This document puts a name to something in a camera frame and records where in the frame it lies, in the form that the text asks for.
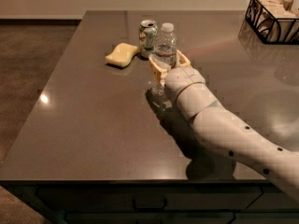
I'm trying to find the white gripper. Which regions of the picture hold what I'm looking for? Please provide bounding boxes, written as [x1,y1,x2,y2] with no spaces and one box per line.
[149,50,206,101]

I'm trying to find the clear plastic water bottle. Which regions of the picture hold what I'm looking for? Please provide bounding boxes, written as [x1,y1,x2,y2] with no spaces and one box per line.
[150,22,178,97]

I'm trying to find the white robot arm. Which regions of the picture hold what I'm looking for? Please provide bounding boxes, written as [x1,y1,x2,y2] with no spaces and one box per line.
[149,51,299,202]

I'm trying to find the green soda can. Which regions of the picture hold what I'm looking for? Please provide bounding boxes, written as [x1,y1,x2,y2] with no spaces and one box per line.
[139,20,158,59]

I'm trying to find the yellow sponge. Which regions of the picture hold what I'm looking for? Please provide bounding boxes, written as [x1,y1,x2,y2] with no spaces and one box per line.
[106,43,138,68]

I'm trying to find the dark cabinet drawers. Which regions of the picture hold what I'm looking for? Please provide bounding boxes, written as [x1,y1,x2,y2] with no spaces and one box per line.
[5,182,299,224]

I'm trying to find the black wire napkin basket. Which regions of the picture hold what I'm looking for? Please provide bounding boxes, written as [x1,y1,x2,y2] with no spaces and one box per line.
[245,0,299,45]

